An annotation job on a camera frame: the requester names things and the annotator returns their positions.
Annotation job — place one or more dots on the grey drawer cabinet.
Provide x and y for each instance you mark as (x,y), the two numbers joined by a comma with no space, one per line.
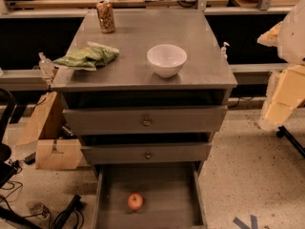
(129,81)

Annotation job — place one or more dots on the clear sanitizer pump bottle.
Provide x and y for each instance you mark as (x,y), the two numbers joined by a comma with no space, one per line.
(46,67)

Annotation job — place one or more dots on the grey middle drawer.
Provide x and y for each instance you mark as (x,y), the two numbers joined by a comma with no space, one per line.
(146,153)

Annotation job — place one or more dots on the brown cardboard box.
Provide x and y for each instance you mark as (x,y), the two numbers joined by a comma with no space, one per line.
(44,129)

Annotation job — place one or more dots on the grey top drawer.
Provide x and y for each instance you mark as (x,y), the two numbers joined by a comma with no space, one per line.
(157,120)

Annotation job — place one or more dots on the black power strip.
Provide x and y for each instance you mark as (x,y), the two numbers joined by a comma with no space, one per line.
(62,218)

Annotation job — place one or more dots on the red apple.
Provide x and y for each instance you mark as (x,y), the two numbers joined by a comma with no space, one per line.
(135,201)

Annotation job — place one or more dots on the grey drawer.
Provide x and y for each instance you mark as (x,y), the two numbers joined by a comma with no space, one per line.
(146,153)
(170,191)
(157,120)

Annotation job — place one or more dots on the grey bottom drawer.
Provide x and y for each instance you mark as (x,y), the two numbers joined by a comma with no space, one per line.
(170,191)

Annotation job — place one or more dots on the green chip bag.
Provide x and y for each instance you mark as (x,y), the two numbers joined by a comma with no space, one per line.
(88,58)

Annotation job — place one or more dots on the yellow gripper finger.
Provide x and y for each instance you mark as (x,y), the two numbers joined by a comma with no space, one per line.
(269,38)
(285,92)

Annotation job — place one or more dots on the black stand leg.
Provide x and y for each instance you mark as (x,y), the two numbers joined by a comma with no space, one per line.
(283,132)

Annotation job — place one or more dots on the patterned drink can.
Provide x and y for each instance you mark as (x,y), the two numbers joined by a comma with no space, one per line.
(105,16)

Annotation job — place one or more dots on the small white pump bottle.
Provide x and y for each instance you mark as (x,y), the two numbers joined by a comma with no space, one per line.
(224,49)

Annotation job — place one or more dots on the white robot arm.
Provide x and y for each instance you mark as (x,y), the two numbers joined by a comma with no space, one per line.
(291,38)

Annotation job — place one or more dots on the white ceramic bowl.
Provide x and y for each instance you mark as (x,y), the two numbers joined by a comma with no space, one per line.
(166,60)

